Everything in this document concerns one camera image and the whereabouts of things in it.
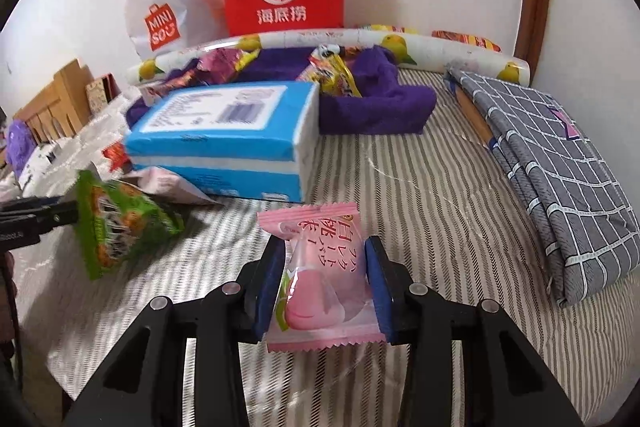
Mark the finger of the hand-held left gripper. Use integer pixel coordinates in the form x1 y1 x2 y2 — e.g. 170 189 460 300
0 206 80 238
0 196 78 209

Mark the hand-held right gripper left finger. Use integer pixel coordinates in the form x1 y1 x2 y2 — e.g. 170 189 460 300
65 234 288 427

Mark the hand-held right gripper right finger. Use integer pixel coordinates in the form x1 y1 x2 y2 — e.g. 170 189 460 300
364 234 583 427

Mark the pink peach snack packet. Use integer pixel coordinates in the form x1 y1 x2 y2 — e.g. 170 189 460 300
256 202 388 354

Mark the green snack packet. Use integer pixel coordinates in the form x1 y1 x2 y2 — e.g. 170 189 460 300
75 170 187 282

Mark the purple fabric storage basket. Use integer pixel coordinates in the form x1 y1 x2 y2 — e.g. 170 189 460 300
124 44 437 135

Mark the yellow snack packet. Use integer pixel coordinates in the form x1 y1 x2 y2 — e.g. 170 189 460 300
306 46 363 99

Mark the magenta snack packet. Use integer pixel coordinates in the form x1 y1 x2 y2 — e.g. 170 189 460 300
196 48 262 84

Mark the purple plush toy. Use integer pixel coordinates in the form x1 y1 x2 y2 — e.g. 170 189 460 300
6 120 37 180

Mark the striped mattress pad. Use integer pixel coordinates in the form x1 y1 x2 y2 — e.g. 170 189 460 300
15 67 640 427

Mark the wooden headboard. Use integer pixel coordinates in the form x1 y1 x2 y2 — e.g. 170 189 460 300
12 58 96 145

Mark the pale beige snack packet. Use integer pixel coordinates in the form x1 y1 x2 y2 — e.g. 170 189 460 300
122 166 226 208

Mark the framed picture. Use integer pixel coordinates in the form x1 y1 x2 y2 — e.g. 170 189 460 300
85 74 121 110

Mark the blue tissue pack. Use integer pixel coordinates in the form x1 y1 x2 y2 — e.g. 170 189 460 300
123 80 321 203

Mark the dark purple snack packet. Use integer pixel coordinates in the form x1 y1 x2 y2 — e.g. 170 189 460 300
165 67 211 90

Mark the wooden board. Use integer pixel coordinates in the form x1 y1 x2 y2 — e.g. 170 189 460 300
452 84 498 148

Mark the grey checked folded cloth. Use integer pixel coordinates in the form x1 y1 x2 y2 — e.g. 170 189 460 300
442 64 640 308

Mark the fruit-print paper roll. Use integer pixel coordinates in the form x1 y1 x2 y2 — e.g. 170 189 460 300
125 24 531 84

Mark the orange chips bag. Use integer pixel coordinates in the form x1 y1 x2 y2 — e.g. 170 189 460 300
431 30 502 53

